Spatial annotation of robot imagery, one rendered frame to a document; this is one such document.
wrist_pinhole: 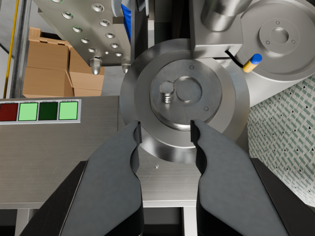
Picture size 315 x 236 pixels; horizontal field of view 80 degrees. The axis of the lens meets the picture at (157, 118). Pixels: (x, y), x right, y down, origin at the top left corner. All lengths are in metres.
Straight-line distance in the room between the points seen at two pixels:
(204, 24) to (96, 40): 0.36
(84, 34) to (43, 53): 1.90
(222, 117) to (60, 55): 2.24
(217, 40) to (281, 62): 0.09
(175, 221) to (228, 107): 0.49
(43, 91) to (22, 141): 1.60
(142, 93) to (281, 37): 0.18
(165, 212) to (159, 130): 0.46
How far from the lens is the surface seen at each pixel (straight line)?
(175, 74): 0.21
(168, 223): 0.65
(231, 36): 0.23
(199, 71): 0.21
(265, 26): 0.29
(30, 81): 2.31
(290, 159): 0.37
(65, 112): 0.62
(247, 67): 0.21
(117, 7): 0.28
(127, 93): 0.22
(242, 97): 0.23
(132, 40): 0.26
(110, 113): 0.57
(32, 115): 0.66
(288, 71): 0.28
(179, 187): 0.55
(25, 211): 0.68
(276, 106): 0.40
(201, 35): 0.22
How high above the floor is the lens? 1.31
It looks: 10 degrees down
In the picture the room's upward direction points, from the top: 179 degrees clockwise
